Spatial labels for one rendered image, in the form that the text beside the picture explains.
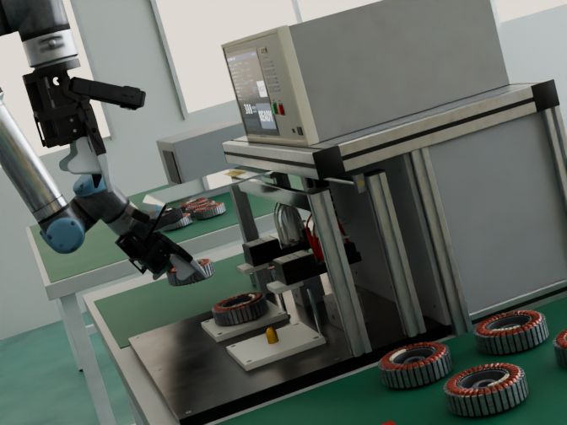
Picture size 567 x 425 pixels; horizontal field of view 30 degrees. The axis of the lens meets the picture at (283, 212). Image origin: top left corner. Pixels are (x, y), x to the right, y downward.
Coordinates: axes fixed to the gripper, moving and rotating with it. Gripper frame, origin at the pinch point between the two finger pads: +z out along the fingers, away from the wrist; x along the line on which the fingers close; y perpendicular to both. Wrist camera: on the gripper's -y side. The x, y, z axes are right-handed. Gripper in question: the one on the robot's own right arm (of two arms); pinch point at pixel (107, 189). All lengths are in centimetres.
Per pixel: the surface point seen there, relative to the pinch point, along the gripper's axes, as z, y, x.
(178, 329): 38, -13, -57
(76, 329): 57, -1, -181
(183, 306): 40, -20, -85
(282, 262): 23.1, -27.9, -16.6
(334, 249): 20.0, -32.2, 0.9
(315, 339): 37.0, -28.6, -11.8
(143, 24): -44, -113, -488
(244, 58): -13, -37, -35
